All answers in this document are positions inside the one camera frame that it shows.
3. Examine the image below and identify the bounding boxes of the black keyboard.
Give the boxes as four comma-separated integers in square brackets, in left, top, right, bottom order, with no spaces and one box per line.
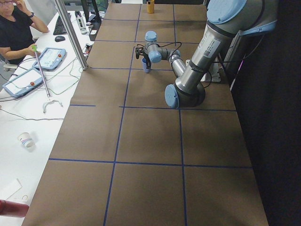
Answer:
[53,16,67,35]

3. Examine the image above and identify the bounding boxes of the person in black shirt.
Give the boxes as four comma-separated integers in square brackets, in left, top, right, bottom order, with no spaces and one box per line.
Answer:
[0,0,49,65]

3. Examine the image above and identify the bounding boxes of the white curved bracket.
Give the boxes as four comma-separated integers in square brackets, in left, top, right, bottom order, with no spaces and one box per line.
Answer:
[43,100,63,114]

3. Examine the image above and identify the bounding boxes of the aluminium frame post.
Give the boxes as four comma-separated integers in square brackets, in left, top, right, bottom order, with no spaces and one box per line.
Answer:
[54,0,88,71]

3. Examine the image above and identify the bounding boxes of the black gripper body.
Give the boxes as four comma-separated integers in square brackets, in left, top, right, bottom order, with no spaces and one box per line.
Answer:
[143,47,151,68]

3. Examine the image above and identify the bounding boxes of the black computer mouse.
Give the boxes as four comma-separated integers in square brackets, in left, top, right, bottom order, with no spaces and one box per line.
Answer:
[55,35,65,42]

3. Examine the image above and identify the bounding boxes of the lower teach pendant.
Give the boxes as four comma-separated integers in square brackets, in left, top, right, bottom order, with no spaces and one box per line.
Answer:
[2,68,43,97]

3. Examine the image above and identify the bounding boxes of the long metal grabber stick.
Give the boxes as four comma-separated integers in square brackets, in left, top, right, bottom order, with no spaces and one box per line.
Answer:
[32,45,51,99]

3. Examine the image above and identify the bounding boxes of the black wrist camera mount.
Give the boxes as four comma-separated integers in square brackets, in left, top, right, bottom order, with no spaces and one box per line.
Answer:
[135,47,144,59]

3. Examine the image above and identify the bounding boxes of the upper teach pendant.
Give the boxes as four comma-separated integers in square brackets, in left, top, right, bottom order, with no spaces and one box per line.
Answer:
[39,47,66,71]

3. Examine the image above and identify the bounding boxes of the blue ribbed cup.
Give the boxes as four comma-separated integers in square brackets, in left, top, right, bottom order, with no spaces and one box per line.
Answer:
[142,58,151,73]

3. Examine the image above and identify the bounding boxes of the white paper cup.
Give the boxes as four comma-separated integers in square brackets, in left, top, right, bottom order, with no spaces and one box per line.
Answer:
[17,132,35,148]

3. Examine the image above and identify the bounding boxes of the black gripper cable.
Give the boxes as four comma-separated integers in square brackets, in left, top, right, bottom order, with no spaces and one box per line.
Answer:
[136,41,182,57]

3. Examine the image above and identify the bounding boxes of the red bottle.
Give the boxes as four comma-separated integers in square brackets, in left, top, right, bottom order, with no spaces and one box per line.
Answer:
[0,200,29,218]

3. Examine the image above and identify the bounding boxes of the teach pendant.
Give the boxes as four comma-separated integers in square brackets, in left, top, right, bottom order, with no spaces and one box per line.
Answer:
[2,68,43,97]
[39,47,66,71]

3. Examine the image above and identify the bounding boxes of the yellow cup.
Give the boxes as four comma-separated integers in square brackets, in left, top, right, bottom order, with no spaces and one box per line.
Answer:
[146,0,155,14]

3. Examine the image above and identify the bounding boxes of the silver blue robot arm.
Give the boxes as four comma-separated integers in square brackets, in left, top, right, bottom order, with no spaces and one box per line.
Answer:
[135,0,278,108]

